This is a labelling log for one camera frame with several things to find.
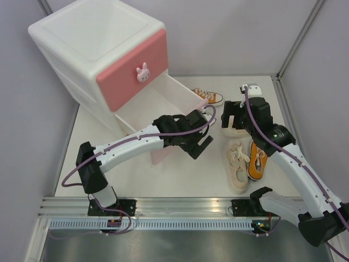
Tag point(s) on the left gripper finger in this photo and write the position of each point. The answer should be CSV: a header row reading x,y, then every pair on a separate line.
x,y
209,116
194,149

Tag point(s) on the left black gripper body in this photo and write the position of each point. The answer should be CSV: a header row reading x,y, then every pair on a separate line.
x,y
192,141

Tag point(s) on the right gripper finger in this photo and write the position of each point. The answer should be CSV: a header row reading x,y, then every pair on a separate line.
x,y
231,108
238,122

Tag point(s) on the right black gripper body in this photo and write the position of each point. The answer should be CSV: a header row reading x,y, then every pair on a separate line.
x,y
248,124

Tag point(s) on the orange sneaker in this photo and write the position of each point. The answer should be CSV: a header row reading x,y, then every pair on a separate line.
x,y
257,163
215,99

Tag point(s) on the light pink drawer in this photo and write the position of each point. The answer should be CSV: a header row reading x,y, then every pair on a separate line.
x,y
163,96

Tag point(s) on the cream sneaker with laces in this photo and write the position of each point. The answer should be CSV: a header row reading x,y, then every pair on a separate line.
x,y
236,160

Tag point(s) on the dark pink drawer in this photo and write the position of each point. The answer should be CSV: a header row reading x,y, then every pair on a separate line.
x,y
118,82

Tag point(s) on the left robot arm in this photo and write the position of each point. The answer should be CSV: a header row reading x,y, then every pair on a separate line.
x,y
189,132

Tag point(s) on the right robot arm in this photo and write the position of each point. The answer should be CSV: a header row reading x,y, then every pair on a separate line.
x,y
323,215

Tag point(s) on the white plastic shoe cabinet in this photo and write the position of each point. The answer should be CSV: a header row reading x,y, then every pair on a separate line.
x,y
83,39

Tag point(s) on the pink bunny drawer knob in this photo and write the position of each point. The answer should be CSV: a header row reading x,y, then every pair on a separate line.
x,y
143,73

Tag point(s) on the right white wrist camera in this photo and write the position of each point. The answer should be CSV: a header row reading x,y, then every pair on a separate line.
x,y
253,90

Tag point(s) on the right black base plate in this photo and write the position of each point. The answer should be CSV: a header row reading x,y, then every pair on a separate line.
x,y
242,208

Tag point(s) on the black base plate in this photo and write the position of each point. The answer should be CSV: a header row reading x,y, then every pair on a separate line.
x,y
122,207
242,208

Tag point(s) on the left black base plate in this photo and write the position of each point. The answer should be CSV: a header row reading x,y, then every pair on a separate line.
x,y
122,207

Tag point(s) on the aluminium corner frame post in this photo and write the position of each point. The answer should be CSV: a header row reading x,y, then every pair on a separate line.
x,y
301,36

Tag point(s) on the white slotted cable duct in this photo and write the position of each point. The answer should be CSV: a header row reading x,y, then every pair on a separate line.
x,y
153,224

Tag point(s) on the aluminium mounting rail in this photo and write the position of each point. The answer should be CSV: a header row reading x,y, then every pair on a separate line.
x,y
64,207

